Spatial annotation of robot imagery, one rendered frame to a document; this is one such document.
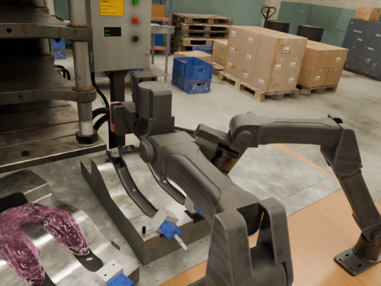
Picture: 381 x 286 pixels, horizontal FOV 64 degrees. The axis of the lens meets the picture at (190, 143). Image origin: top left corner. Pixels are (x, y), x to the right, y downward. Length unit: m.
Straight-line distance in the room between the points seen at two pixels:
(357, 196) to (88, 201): 0.80
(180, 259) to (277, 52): 4.04
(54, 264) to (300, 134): 0.64
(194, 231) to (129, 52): 0.95
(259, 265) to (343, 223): 0.80
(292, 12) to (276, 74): 5.04
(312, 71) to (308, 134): 4.69
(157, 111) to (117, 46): 0.99
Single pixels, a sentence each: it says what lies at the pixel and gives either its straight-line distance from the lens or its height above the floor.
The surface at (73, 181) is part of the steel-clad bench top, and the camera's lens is 1.19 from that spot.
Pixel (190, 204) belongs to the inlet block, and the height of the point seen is 0.92.
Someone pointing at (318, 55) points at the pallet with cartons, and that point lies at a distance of 5.40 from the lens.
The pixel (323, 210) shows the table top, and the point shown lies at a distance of 1.21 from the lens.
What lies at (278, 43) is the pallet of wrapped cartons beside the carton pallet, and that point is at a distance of 4.64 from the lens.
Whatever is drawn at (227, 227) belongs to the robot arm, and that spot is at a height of 1.23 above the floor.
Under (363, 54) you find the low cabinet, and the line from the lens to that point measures 7.99.
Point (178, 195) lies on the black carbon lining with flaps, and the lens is 0.97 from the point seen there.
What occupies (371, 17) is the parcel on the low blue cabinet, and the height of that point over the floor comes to 1.20.
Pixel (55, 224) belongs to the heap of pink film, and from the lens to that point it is 0.85.
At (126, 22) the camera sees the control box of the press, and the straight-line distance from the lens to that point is 1.52.
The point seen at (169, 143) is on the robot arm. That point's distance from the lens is 0.51.
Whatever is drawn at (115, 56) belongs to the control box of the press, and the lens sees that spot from 1.52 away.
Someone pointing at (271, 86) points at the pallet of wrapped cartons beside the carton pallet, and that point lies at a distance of 4.78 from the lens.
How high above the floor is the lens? 1.47
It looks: 27 degrees down
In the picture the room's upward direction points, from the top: 6 degrees clockwise
